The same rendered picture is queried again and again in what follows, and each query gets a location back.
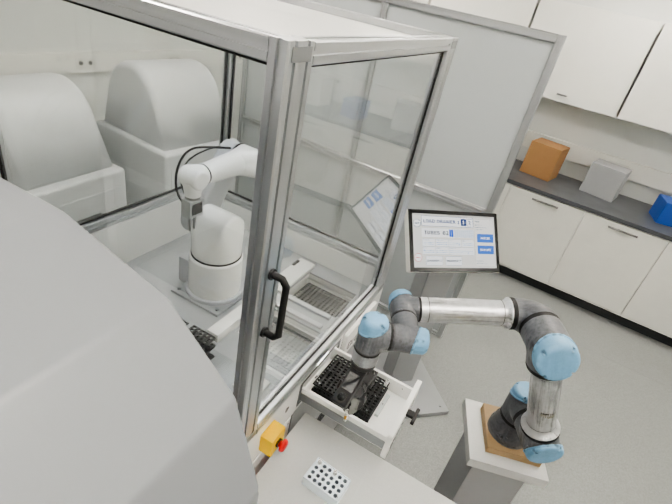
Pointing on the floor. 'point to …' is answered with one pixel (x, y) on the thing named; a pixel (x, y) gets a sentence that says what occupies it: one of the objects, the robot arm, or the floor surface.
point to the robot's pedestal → (483, 468)
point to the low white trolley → (392, 481)
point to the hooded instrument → (103, 378)
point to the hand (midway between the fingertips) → (346, 411)
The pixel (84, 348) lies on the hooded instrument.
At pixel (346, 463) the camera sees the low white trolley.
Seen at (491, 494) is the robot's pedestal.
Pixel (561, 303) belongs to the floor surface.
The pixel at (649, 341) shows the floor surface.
